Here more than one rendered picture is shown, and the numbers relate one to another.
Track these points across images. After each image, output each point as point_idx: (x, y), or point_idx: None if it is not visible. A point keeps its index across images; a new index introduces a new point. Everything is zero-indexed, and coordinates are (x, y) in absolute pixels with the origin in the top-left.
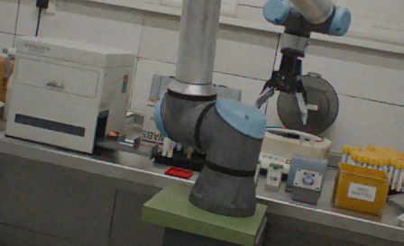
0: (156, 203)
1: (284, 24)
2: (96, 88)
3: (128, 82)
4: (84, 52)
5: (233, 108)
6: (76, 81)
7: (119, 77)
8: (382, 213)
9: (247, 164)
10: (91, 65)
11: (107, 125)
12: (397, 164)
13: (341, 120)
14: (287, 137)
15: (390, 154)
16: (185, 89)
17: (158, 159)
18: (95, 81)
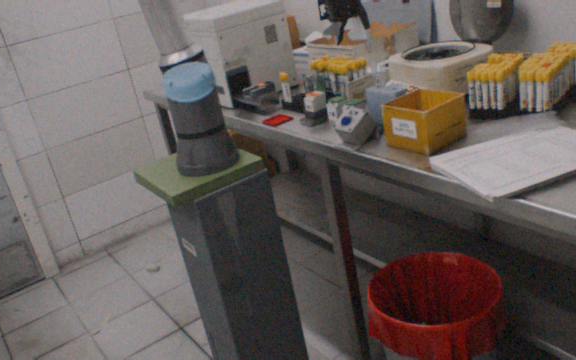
0: (147, 166)
1: None
2: (216, 51)
3: (279, 30)
4: (202, 21)
5: (164, 77)
6: (207, 48)
7: (254, 32)
8: (428, 151)
9: (189, 127)
10: (209, 31)
11: (253, 78)
12: (519, 76)
13: (540, 11)
14: (408, 60)
15: (545, 57)
16: (160, 61)
17: (283, 105)
18: (214, 45)
